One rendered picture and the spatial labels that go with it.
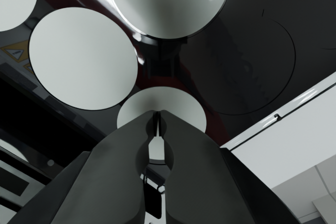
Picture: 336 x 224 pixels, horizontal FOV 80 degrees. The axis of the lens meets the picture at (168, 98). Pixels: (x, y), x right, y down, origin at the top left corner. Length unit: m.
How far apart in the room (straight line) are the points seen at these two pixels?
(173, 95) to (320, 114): 0.26
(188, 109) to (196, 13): 0.10
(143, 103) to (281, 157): 0.29
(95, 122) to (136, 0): 0.13
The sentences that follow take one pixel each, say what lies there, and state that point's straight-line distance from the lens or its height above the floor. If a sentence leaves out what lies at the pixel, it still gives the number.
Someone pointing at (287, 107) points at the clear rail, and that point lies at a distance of 0.25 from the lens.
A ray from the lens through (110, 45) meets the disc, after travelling 0.20.
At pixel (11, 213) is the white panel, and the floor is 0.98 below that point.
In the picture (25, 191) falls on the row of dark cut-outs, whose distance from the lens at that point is 0.24.
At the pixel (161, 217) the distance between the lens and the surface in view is 0.33.
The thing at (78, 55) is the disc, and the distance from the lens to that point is 0.21.
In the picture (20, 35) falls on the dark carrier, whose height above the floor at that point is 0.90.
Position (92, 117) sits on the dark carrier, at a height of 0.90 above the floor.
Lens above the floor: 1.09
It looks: 63 degrees down
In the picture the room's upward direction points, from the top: 177 degrees clockwise
